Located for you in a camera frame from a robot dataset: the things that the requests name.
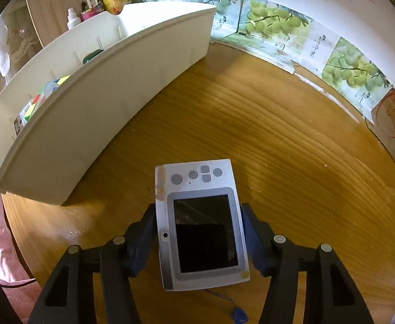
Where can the white digital camera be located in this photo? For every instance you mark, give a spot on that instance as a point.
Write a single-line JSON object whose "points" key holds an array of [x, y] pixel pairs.
{"points": [[197, 182]]}

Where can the white squeeze bottle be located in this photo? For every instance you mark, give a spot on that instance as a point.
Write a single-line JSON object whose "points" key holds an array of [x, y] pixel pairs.
{"points": [[73, 20]]}

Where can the colourful puzzle cube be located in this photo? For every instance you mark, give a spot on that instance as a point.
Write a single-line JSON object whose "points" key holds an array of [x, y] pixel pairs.
{"points": [[30, 111]]}

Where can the clear labelled plastic box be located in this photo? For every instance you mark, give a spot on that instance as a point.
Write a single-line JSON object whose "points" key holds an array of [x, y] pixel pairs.
{"points": [[47, 89]]}

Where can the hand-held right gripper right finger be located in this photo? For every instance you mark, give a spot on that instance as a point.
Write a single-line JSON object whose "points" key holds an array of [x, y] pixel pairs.
{"points": [[256, 239]]}

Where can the brown cartoon cardboard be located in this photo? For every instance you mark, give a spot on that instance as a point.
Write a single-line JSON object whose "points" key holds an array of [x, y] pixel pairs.
{"points": [[393, 114]]}

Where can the green perfume bottle gold cap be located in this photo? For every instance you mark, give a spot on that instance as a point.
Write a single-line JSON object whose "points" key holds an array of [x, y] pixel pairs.
{"points": [[92, 55]]}

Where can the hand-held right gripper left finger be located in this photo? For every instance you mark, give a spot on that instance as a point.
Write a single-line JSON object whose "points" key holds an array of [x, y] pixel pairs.
{"points": [[143, 239]]}

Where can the white sheer curtain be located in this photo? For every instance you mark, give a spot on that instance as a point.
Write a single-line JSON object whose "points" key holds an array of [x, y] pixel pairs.
{"points": [[1, 47]]}

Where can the white plastic storage box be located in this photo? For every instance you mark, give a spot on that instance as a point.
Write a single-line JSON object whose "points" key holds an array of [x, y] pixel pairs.
{"points": [[99, 101]]}

